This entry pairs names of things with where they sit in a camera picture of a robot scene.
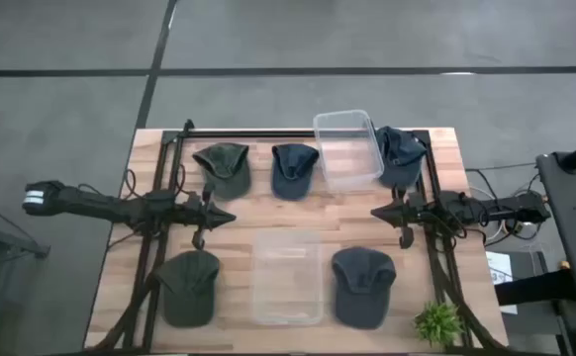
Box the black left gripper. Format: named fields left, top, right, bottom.
left=183, top=185, right=238, bottom=251

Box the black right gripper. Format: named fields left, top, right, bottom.
left=370, top=185, right=426, bottom=250

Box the dark green baseball cap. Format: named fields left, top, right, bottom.
left=191, top=141, right=252, bottom=202
left=151, top=249, right=222, bottom=329

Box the slate blue baseball cap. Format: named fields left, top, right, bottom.
left=374, top=125, right=429, bottom=191

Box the navy blue baseball cap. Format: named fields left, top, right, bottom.
left=270, top=142, right=321, bottom=202

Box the dark grey baseball cap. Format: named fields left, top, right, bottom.
left=331, top=246, right=398, bottom=331

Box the clear plastic storage bin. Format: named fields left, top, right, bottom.
left=250, top=229, right=325, bottom=327
left=312, top=109, right=386, bottom=193

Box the white paper sheet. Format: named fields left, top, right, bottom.
left=485, top=250, right=520, bottom=315

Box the small green potted plant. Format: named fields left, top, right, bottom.
left=413, top=301, right=466, bottom=347

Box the black flat bar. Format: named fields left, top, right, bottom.
left=494, top=269, right=576, bottom=307

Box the grey metal stand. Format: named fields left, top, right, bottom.
left=0, top=196, right=51, bottom=356

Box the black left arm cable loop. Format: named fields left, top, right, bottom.
left=173, top=161, right=188, bottom=197
left=122, top=167, right=139, bottom=200

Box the thin black floor cable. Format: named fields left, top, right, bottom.
left=464, top=161, right=537, bottom=173

